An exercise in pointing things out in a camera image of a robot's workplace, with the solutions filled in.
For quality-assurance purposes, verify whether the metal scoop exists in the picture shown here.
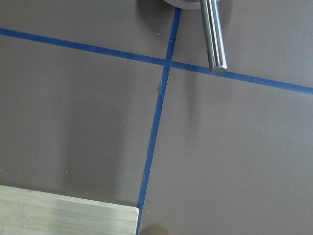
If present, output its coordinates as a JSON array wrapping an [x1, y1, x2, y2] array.
[[200, 0, 227, 74]]

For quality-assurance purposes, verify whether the pink bowl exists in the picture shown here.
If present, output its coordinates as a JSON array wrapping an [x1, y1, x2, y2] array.
[[164, 0, 201, 10]]

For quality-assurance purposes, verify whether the wooden cutting board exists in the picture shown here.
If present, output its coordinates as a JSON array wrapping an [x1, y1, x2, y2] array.
[[0, 186, 139, 235]]

